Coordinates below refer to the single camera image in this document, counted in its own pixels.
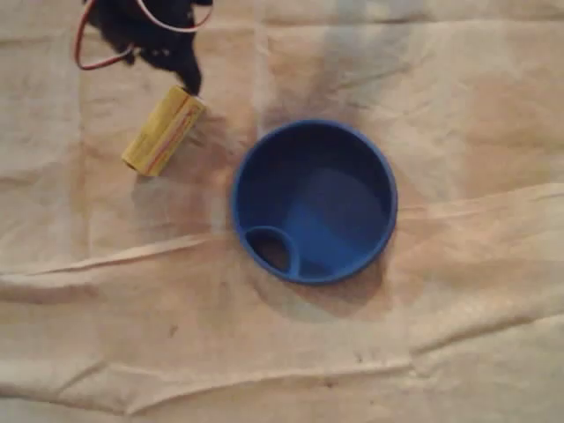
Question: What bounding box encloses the white paper label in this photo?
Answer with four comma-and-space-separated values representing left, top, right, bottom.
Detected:
122, 85, 207, 177

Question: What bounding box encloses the white and red servo wire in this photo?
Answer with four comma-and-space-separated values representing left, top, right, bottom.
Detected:
134, 0, 213, 33

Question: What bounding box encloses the blue round object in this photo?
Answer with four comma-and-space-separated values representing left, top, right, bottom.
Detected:
231, 118, 399, 286

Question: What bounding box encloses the beige wrinkled cloth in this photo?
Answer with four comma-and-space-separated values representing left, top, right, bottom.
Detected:
0, 0, 564, 423

